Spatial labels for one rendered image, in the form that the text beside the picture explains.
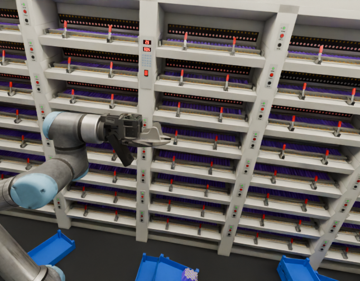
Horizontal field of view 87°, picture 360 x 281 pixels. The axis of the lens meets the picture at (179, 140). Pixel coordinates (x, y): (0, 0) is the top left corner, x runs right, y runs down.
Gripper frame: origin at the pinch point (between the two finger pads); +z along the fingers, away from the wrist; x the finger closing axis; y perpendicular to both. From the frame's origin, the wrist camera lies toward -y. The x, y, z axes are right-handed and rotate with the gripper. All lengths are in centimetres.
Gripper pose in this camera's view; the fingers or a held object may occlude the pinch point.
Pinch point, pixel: (166, 141)
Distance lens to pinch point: 59.9
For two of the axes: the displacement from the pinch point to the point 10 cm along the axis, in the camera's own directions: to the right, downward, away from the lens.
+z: 10.0, 0.9, -0.3
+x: 0.6, -3.8, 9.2
